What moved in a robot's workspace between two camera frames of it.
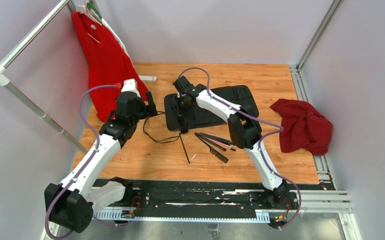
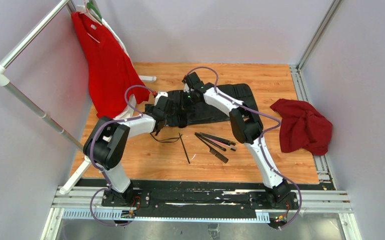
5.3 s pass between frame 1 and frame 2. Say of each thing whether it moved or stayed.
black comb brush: stayed
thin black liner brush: stayed
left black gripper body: moved
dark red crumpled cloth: stayed
